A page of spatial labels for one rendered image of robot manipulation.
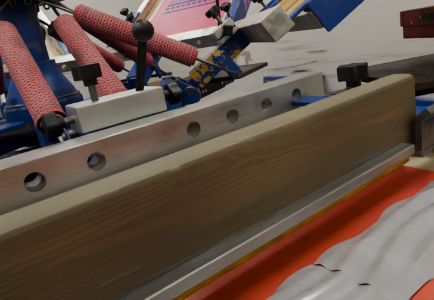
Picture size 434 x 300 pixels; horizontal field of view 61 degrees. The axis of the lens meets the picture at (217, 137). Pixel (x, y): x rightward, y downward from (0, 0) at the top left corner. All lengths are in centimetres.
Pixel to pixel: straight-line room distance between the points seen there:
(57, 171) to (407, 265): 35
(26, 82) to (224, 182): 53
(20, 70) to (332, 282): 63
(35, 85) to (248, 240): 54
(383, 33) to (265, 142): 230
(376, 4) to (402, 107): 216
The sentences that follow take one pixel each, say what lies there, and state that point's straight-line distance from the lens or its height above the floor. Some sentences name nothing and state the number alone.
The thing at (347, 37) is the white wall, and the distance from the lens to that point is 269.
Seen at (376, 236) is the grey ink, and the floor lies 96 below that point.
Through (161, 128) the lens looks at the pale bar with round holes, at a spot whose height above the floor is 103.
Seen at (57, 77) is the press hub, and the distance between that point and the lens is 103.
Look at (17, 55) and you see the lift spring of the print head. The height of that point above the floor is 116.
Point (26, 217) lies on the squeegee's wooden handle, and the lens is 21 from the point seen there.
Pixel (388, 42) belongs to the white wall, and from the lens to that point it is 253.
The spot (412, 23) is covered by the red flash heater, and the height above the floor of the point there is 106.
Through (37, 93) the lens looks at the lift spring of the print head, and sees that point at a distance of 70.
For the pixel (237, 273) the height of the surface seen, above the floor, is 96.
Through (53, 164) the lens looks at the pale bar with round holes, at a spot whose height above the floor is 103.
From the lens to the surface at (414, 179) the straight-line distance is 44.
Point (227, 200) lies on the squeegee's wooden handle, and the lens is 26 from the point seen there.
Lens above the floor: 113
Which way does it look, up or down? 15 degrees down
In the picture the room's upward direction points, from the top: 10 degrees counter-clockwise
